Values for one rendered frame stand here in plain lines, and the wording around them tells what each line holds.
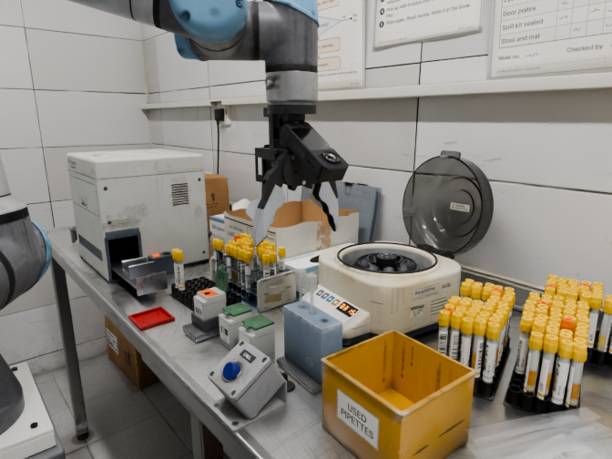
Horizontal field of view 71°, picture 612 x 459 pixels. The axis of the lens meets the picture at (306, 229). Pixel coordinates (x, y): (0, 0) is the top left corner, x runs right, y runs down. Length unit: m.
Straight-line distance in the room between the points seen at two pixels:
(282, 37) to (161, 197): 0.65
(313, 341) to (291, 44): 0.42
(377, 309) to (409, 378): 0.17
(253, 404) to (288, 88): 0.42
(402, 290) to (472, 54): 0.55
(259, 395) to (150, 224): 0.66
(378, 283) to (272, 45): 0.42
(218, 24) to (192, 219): 0.79
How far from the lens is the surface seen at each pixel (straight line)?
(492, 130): 1.02
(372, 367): 0.63
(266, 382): 0.61
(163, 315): 0.94
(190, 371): 0.75
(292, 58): 0.62
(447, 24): 1.10
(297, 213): 1.33
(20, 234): 0.72
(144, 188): 1.14
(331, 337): 0.65
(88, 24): 2.51
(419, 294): 0.80
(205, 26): 0.48
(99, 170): 1.11
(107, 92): 2.49
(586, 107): 0.96
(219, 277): 0.84
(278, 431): 0.62
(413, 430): 0.52
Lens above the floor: 1.27
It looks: 14 degrees down
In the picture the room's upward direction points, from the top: straight up
